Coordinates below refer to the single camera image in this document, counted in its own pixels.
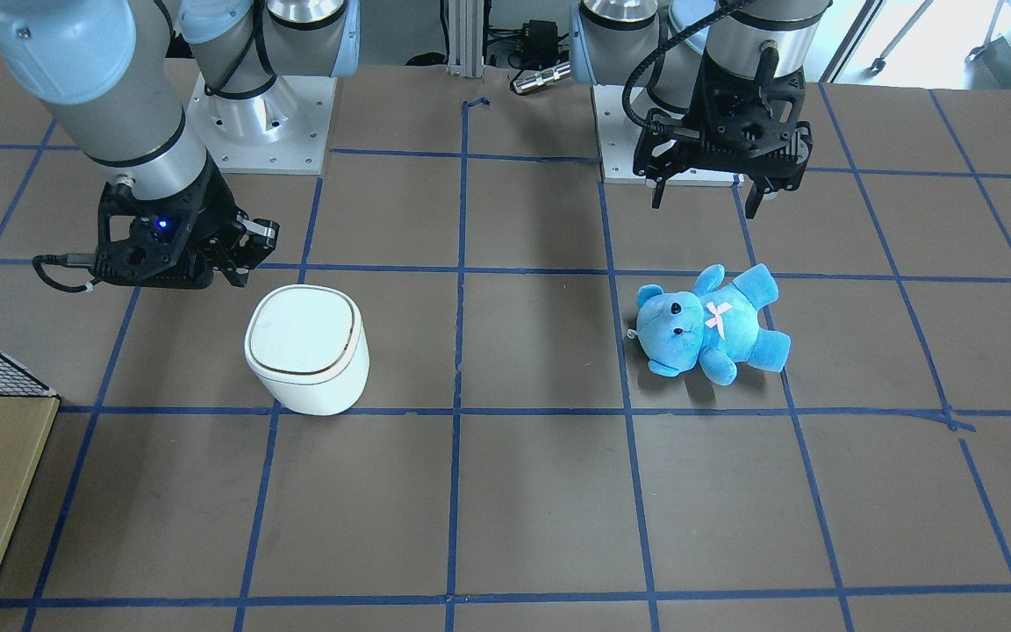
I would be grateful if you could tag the silver cylindrical lens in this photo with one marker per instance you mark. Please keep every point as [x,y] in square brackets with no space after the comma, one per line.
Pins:
[528,82]

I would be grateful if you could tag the white trash can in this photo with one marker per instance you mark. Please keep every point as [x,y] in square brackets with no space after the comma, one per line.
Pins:
[307,345]

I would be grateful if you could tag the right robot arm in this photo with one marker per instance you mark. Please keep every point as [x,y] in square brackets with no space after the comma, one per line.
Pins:
[142,89]

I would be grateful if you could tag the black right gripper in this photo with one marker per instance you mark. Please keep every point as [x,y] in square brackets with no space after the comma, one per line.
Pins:
[210,213]

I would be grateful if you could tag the blue teddy bear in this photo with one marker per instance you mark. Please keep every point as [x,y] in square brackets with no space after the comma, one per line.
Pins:
[713,325]

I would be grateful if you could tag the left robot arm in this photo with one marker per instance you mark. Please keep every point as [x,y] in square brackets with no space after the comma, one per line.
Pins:
[645,55]

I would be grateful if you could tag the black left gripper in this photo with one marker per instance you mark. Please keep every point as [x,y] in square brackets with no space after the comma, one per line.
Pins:
[656,159]

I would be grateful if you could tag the aluminium frame post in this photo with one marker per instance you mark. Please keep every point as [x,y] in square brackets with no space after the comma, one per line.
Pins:
[465,26]

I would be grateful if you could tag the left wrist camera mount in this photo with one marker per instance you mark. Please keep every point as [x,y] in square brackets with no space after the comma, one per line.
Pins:
[739,117]

